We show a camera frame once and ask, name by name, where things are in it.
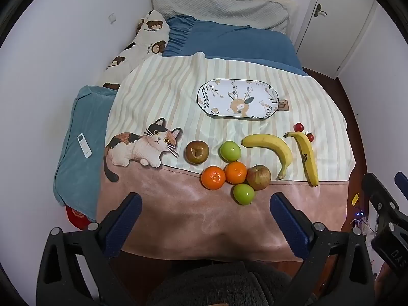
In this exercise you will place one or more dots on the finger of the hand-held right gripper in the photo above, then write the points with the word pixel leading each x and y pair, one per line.
pixel 402 182
pixel 377 194

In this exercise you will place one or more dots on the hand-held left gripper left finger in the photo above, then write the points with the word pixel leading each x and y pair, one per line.
pixel 127 216

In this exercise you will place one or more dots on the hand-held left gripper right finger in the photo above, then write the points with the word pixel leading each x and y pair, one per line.
pixel 287 220

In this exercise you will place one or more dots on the green apple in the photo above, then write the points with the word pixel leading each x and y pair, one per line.
pixel 230 150
pixel 244 193

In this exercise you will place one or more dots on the orange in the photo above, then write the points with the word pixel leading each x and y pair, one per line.
pixel 236 172
pixel 213 178

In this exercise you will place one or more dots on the oval floral deer tray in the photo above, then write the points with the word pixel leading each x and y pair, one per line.
pixel 223 98

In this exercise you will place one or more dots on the yellow tag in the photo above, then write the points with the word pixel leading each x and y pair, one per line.
pixel 354 199

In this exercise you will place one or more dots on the red patterned object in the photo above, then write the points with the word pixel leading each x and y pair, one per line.
pixel 76 218

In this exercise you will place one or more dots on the red apple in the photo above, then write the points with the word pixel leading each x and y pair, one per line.
pixel 258 177

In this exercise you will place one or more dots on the yellow banana with sticker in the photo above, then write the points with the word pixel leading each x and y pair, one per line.
pixel 307 156

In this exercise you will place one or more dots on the teal cushion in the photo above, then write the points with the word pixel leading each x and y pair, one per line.
pixel 73 165

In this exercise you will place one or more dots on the curved yellow banana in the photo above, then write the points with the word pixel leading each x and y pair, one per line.
pixel 271 142

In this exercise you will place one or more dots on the white remote control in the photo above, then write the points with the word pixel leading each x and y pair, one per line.
pixel 84 145

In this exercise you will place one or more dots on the red cherry tomato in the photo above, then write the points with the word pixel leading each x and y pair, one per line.
pixel 299 127
pixel 310 137

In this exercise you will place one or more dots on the dark fleece clothing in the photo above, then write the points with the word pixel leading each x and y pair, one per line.
pixel 223 283

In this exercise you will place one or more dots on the dark brown apple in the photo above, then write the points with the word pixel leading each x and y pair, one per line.
pixel 197 152

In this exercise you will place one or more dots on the brown leather blanket label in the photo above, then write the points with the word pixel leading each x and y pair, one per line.
pixel 283 105

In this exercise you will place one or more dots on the striped cat print blanket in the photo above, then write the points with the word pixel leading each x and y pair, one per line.
pixel 178 102

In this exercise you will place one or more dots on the white door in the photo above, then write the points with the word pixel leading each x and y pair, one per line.
pixel 338 32

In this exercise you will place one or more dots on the white bear print pillow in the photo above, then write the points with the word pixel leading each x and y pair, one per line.
pixel 140 47

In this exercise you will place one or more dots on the blue ruffled pillow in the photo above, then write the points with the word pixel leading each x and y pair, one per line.
pixel 239 43

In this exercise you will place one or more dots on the grey textured pillow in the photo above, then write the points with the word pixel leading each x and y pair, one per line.
pixel 216 6

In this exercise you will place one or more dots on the white wall switch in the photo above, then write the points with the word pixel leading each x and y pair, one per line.
pixel 112 18

